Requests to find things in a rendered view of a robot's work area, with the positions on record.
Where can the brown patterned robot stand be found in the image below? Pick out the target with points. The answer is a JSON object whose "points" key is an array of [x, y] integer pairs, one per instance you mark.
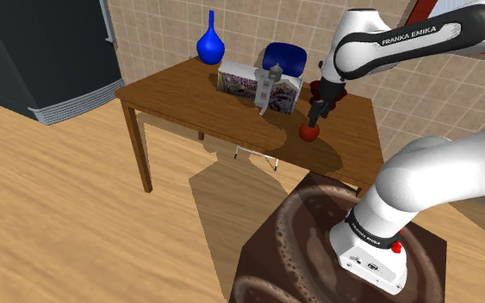
{"points": [[292, 251]]}

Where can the brown wooden table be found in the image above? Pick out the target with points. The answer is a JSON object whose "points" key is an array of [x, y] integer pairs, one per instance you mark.
{"points": [[183, 96]]}

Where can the dark grey refrigerator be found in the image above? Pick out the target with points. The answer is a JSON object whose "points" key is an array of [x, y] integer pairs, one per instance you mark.
{"points": [[44, 54]]}

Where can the blue vase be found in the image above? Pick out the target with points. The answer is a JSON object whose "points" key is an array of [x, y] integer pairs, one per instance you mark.
{"points": [[210, 48]]}

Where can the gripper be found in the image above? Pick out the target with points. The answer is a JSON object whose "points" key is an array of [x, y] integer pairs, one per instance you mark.
{"points": [[330, 92]]}

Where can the dark red lumpy object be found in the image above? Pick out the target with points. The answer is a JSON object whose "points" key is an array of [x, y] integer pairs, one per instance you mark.
{"points": [[312, 88]]}

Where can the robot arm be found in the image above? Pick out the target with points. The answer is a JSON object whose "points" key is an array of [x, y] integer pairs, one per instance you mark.
{"points": [[431, 176]]}

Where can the blue chair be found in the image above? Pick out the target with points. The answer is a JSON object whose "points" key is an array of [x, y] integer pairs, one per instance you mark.
{"points": [[285, 58]]}

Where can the purple patterned white box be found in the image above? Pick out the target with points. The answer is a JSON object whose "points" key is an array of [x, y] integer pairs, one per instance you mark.
{"points": [[238, 84]]}

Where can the red apple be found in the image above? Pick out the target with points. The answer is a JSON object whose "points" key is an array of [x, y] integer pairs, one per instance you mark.
{"points": [[309, 133]]}

